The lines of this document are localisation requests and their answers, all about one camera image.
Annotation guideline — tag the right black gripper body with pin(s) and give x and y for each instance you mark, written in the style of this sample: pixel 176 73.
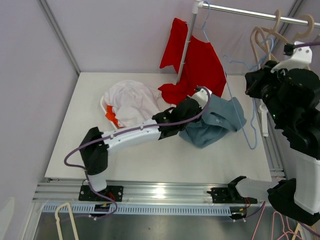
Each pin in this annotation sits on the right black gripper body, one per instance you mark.
pixel 265 86

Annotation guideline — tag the metal clothes rack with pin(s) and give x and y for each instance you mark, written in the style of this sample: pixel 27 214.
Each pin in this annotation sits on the metal clothes rack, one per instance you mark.
pixel 304 20

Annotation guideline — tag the blue grey t shirt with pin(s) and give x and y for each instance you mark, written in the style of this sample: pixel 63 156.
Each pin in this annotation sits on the blue grey t shirt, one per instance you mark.
pixel 221 117

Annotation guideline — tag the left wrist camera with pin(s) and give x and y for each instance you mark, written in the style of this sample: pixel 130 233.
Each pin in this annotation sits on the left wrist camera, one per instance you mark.
pixel 201 95

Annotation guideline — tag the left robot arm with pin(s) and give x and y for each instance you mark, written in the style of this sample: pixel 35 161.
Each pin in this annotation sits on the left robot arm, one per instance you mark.
pixel 96 146

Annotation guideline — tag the orange t shirt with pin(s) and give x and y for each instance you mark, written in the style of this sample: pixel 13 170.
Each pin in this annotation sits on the orange t shirt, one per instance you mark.
pixel 111 116

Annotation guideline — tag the cream hanger on floor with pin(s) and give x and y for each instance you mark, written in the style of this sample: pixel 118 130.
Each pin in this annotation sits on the cream hanger on floor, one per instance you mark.
pixel 303 233

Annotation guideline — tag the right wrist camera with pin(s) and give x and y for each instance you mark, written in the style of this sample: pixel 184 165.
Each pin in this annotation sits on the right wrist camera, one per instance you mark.
pixel 298 56

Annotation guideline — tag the white plastic basket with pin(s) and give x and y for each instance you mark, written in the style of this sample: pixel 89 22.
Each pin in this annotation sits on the white plastic basket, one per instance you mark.
pixel 103 105

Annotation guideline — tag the aluminium mounting rail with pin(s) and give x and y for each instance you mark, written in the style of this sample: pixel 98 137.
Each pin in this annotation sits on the aluminium mounting rail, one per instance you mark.
pixel 142 198

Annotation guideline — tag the white t shirt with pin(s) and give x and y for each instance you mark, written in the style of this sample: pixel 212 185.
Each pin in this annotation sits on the white t shirt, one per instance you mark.
pixel 132 102

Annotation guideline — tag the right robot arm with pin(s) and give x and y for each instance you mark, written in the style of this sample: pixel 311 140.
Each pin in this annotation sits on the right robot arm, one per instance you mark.
pixel 291 97

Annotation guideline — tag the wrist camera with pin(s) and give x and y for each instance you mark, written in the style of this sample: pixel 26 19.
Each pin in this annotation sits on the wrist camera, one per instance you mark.
pixel 201 95
pixel 298 56

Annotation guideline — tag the red t shirt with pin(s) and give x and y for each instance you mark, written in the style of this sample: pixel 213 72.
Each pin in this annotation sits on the red t shirt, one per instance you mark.
pixel 202 66

